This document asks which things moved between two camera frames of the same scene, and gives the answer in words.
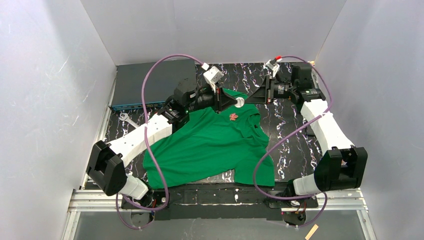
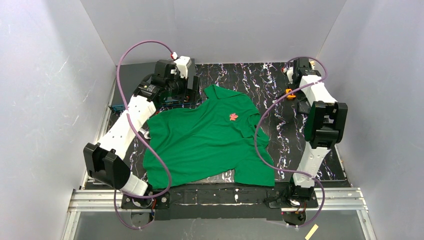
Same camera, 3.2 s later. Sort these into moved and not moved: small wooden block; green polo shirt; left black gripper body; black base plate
Moved: left black gripper body
Not moved: small wooden block; black base plate; green polo shirt
